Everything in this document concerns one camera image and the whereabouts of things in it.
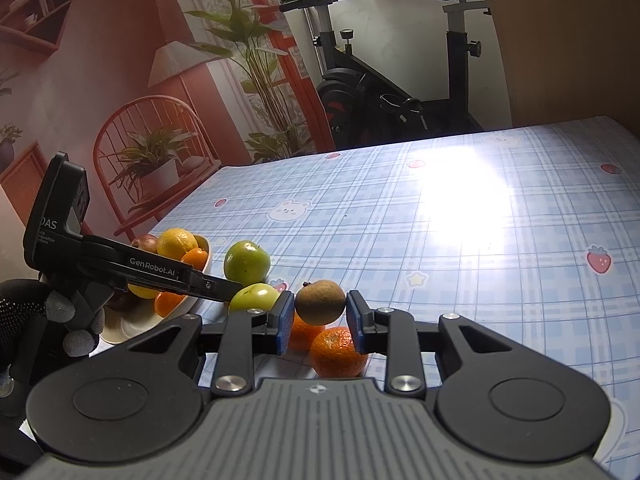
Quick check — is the wooden panel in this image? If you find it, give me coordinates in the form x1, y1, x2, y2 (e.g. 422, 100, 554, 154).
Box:
472, 0, 640, 136

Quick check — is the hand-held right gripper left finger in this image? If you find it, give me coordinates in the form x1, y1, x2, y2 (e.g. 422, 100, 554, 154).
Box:
107, 292, 296, 396

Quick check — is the green apple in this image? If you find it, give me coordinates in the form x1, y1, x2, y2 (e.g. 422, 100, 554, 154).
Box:
223, 240, 271, 287
229, 283, 282, 311

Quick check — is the wall poster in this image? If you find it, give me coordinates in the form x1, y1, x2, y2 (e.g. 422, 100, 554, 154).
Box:
0, 0, 333, 281

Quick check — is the dark purple mangosteen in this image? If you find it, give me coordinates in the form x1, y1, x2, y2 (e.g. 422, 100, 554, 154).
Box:
107, 287, 138, 313

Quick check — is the black exercise bike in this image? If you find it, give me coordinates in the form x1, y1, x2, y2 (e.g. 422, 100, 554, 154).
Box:
277, 0, 493, 151

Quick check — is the person's left hand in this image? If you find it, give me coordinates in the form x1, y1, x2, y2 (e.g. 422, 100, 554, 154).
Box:
0, 279, 106, 377

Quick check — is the blue plaid tablecloth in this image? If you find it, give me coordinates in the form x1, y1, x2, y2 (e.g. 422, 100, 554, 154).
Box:
90, 115, 640, 471

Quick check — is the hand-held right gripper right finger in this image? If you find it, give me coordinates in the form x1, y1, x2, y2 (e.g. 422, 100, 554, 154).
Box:
346, 290, 542, 396

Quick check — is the cream round plate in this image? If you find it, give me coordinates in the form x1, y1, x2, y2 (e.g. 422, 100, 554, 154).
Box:
100, 232, 213, 346

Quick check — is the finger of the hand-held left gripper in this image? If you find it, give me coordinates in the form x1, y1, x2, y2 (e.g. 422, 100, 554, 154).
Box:
179, 266, 244, 304

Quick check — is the brown kiwi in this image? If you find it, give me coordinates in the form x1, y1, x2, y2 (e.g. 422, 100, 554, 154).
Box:
295, 280, 347, 326

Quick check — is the orange tangerine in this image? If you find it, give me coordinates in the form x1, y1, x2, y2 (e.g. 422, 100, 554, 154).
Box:
287, 312, 326, 352
181, 248, 209, 271
310, 326, 369, 378
154, 291, 187, 318

